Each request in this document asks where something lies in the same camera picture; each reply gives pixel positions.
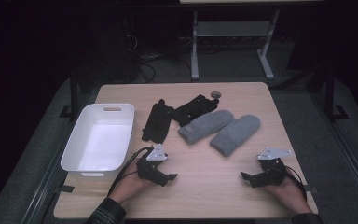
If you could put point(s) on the black glove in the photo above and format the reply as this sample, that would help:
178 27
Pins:
194 110
158 123

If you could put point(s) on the white plastic bin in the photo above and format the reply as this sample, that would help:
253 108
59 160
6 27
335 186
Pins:
99 146

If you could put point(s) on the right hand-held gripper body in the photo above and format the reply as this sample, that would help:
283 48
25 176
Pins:
272 172

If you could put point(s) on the grey metal stand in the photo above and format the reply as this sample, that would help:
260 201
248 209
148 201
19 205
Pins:
233 29

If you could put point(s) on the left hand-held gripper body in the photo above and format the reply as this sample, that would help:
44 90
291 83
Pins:
150 166

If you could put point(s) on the person's left hand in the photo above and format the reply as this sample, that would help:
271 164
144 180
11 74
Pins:
129 186

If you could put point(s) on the small grey round disc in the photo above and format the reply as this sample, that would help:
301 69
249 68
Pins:
215 94

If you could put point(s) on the person's right hand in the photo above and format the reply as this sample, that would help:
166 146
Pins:
289 194

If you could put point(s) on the grey knit mitten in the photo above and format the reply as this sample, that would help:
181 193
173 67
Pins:
236 133

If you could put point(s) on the grey mitten with label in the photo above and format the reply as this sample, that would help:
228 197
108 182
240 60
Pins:
206 126

